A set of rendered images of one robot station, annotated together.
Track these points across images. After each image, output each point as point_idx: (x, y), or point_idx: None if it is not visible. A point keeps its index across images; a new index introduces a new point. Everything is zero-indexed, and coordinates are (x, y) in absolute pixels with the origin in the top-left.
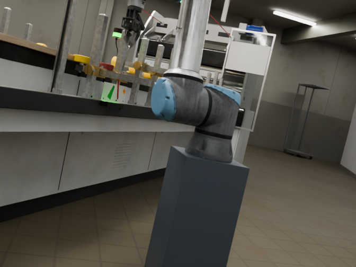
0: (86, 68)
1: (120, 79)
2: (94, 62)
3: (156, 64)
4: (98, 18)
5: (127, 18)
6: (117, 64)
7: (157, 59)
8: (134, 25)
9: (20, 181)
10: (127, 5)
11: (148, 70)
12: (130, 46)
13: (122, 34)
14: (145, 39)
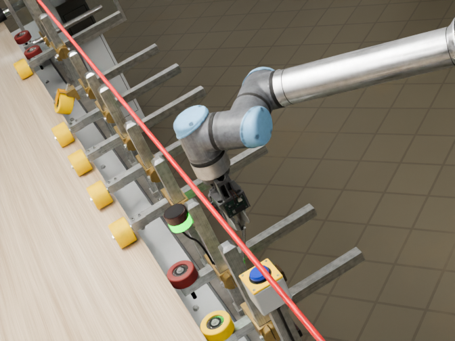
0: (270, 336)
1: (313, 291)
2: (268, 316)
3: (148, 160)
4: (227, 260)
5: (230, 199)
6: (219, 259)
7: (143, 151)
8: (244, 197)
9: None
10: (205, 180)
11: (193, 195)
12: (243, 224)
13: (193, 214)
14: (162, 162)
